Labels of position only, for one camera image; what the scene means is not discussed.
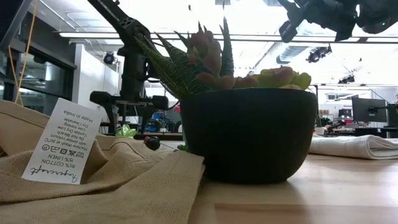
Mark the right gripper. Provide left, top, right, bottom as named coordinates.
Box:
left=277, top=0, right=358, bottom=42

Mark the dark cherry toy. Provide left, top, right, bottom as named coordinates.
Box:
left=143, top=136, right=162, bottom=152

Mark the black ceiling track light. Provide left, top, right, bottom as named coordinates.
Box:
left=306, top=45, right=333, bottom=64
left=338, top=74, right=356, bottom=85

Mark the small white plant pot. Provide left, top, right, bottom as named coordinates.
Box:
left=314, top=115, right=326, bottom=136

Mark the black computer monitor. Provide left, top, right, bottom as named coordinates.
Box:
left=387, top=103, right=398, bottom=128
left=351, top=97, right=388, bottom=123

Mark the succulent plant in black bowl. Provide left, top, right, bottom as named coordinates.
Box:
left=135, top=17, right=318, bottom=185

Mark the black office desk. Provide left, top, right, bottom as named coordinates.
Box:
left=354, top=126, right=398, bottom=139

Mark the white plaid dish towel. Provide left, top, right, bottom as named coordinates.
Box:
left=308, top=134, right=398, bottom=161

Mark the round black ceiling spotlight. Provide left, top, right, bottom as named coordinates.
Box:
left=103, top=52, right=118, bottom=65

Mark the light green lettuce toy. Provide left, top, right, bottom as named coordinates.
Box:
left=114, top=124, right=138, bottom=139

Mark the beige linen cloth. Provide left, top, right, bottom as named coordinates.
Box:
left=0, top=99, right=206, bottom=224

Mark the dark framed glass partition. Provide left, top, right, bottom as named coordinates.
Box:
left=0, top=37, right=77, bottom=103

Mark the white care label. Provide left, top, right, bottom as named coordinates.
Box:
left=21, top=97, right=104, bottom=185

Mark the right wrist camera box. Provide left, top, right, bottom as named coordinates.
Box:
left=279, top=20, right=299, bottom=44

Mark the overhead frame crossbeam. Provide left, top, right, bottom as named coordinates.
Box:
left=58, top=30, right=398, bottom=44

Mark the black table rig frame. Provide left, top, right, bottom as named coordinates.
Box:
left=133, top=133, right=184, bottom=141

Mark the yellow cable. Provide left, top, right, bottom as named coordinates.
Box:
left=7, top=0, right=38, bottom=105

